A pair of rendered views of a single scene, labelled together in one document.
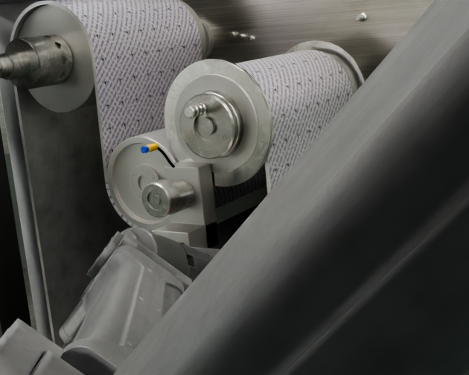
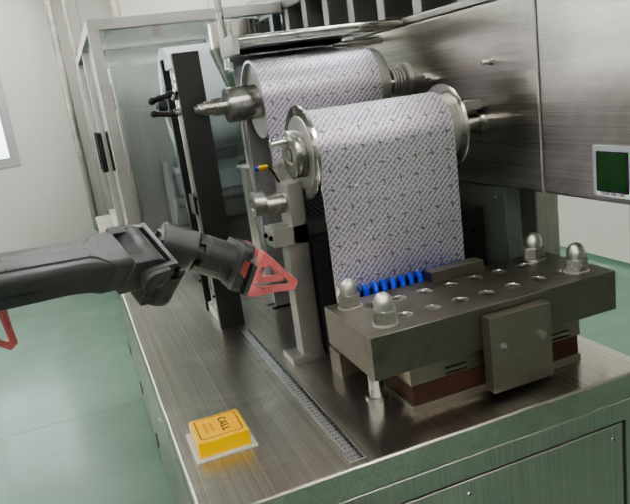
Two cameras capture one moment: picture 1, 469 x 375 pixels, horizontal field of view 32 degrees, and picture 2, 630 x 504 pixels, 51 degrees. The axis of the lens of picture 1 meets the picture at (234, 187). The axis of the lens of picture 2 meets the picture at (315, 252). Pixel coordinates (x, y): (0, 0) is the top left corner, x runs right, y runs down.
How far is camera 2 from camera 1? 0.63 m
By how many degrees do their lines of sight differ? 37
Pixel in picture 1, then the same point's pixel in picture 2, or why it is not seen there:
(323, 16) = (470, 61)
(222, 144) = (294, 169)
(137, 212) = not seen: hidden behind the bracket
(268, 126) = (317, 157)
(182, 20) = (363, 68)
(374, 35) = (499, 77)
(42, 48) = (234, 95)
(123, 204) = not seen: hidden behind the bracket
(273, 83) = (341, 123)
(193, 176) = (285, 190)
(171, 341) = not seen: outside the picture
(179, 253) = (190, 241)
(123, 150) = (279, 167)
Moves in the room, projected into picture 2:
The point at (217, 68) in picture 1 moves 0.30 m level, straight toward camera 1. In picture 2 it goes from (297, 112) to (146, 141)
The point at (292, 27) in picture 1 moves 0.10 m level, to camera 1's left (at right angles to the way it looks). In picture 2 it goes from (453, 70) to (404, 76)
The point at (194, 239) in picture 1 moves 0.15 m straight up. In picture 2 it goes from (280, 235) to (265, 141)
